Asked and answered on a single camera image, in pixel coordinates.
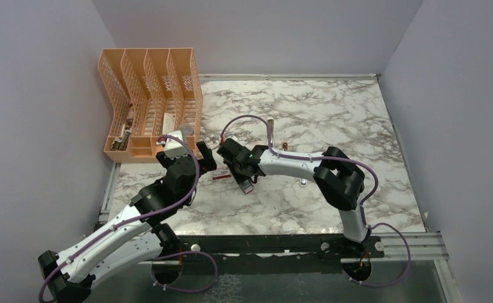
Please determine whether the grey staple tray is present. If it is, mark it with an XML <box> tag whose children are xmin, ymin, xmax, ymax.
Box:
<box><xmin>238</xmin><ymin>179</ymin><xmax>254</xmax><ymax>194</ymax></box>

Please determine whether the red staple box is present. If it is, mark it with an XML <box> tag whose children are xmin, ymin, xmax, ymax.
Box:
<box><xmin>212</xmin><ymin>167</ymin><xmax>231</xmax><ymax>180</ymax></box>

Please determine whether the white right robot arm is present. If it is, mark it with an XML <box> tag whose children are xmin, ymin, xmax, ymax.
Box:
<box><xmin>217</xmin><ymin>138</ymin><xmax>370</xmax><ymax>257</ymax></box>

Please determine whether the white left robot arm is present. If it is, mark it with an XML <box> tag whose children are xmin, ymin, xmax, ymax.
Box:
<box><xmin>38</xmin><ymin>131</ymin><xmax>217</xmax><ymax>302</ymax></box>

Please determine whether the clear tape roll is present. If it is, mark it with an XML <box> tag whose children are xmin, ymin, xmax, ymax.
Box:
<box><xmin>178</xmin><ymin>122</ymin><xmax>194</xmax><ymax>137</ymax></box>

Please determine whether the white card in organizer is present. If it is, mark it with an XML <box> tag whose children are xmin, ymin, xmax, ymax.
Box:
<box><xmin>162</xmin><ymin>112</ymin><xmax>176</xmax><ymax>134</ymax></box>

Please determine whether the orange plastic file organizer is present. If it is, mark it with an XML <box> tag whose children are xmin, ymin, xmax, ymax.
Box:
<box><xmin>98</xmin><ymin>48</ymin><xmax>203</xmax><ymax>163</ymax></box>

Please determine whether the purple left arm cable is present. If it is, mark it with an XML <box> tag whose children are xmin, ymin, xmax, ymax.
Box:
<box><xmin>38</xmin><ymin>134</ymin><xmax>218</xmax><ymax>303</ymax></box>

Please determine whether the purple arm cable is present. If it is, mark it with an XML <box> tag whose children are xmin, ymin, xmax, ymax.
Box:
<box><xmin>220</xmin><ymin>115</ymin><xmax>412</xmax><ymax>289</ymax></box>
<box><xmin>38</xmin><ymin>134</ymin><xmax>218</xmax><ymax>303</ymax></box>

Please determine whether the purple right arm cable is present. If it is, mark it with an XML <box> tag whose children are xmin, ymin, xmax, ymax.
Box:
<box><xmin>220</xmin><ymin>115</ymin><xmax>412</xmax><ymax>289</ymax></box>

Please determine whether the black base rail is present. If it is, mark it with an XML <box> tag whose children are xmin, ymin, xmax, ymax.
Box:
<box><xmin>92</xmin><ymin>223</ymin><xmax>385</xmax><ymax>277</ymax></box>

